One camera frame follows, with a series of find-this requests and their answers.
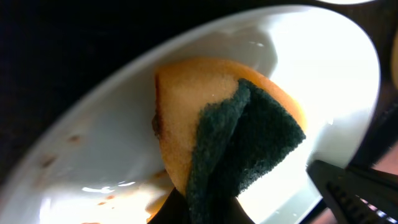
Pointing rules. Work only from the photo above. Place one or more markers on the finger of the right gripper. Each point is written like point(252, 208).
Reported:
point(354, 195)

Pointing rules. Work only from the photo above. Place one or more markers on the light blue plate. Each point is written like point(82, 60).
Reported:
point(346, 2)
point(101, 162)

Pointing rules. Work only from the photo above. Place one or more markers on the yellow plate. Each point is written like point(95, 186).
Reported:
point(394, 61)

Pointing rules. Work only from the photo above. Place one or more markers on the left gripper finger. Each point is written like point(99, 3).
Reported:
point(175, 210)

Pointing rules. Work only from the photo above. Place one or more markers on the green and yellow sponge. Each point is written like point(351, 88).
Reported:
point(221, 126)

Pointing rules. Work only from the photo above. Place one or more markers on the black round tray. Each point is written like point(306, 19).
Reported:
point(55, 53)

